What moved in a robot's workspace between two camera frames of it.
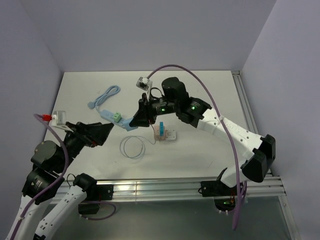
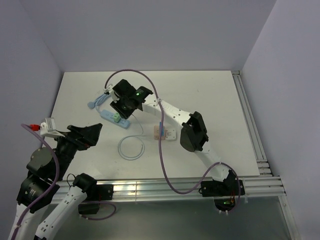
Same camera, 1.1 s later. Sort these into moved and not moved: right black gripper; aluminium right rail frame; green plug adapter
Moved: right black gripper
Not moved: green plug adapter; aluminium right rail frame
